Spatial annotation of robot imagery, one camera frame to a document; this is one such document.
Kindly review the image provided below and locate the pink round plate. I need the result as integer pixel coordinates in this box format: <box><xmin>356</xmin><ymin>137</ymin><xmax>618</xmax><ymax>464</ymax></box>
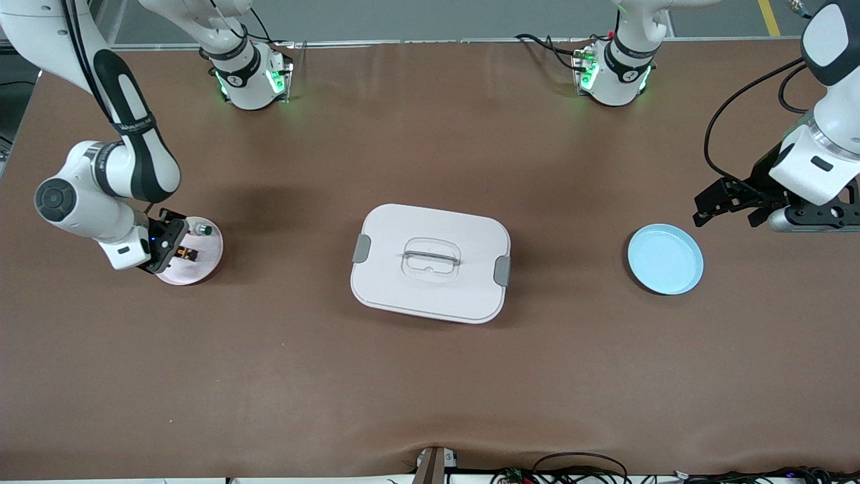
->
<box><xmin>156</xmin><ymin>216</ymin><xmax>224</xmax><ymax>286</ymax></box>

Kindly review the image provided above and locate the light blue round plate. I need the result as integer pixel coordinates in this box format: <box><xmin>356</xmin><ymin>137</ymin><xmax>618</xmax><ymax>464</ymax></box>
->
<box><xmin>628</xmin><ymin>224</ymin><xmax>705</xmax><ymax>296</ymax></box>

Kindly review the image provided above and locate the white lidded storage box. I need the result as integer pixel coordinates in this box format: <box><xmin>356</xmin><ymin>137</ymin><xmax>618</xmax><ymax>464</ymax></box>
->
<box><xmin>350</xmin><ymin>204</ymin><xmax>512</xmax><ymax>325</ymax></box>

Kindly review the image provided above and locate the brown table mat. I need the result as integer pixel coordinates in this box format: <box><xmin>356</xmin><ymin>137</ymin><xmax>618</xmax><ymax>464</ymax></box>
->
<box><xmin>0</xmin><ymin>39</ymin><xmax>860</xmax><ymax>479</ymax></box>

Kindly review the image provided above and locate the short black left arm cable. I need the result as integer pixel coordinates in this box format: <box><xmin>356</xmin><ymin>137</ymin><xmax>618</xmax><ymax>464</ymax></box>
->
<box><xmin>778</xmin><ymin>64</ymin><xmax>810</xmax><ymax>115</ymax></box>

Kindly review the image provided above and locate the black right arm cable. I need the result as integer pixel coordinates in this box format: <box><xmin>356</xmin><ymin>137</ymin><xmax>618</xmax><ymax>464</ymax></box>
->
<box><xmin>60</xmin><ymin>0</ymin><xmax>118</xmax><ymax>128</ymax></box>

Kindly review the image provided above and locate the black base cable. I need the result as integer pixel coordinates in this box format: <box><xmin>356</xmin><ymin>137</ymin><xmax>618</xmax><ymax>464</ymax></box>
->
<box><xmin>515</xmin><ymin>32</ymin><xmax>589</xmax><ymax>73</ymax></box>
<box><xmin>249</xmin><ymin>7</ymin><xmax>296</xmax><ymax>48</ymax></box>

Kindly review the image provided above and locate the black looped cable bundle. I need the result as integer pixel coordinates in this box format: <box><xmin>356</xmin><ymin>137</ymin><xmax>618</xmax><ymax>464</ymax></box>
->
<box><xmin>490</xmin><ymin>452</ymin><xmax>630</xmax><ymax>484</ymax></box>

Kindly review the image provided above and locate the metal table edge rail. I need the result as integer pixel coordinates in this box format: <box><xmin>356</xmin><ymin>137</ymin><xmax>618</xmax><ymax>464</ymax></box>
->
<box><xmin>107</xmin><ymin>37</ymin><xmax>807</xmax><ymax>53</ymax></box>

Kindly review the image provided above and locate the metal table edge bracket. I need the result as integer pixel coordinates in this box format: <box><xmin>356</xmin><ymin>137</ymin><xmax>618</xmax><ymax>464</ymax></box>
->
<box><xmin>412</xmin><ymin>446</ymin><xmax>459</xmax><ymax>484</ymax></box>

